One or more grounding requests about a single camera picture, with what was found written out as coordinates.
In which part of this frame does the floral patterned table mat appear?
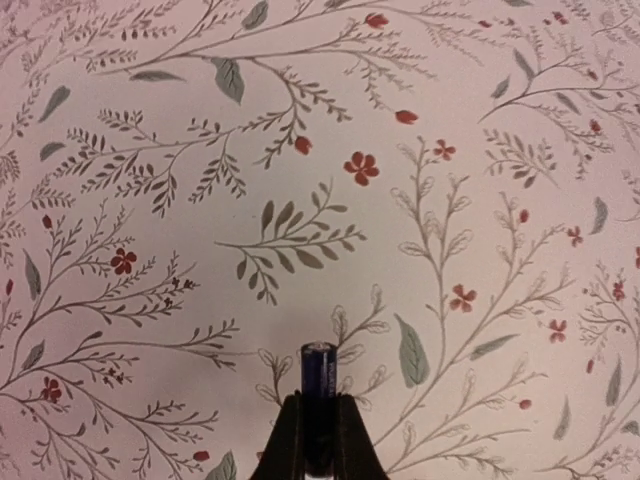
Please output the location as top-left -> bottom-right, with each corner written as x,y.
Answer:
1,1 -> 639,479

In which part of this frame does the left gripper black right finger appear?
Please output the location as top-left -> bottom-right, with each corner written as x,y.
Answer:
333,394 -> 386,480

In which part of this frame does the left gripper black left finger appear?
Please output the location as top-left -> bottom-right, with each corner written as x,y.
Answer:
258,392 -> 305,480

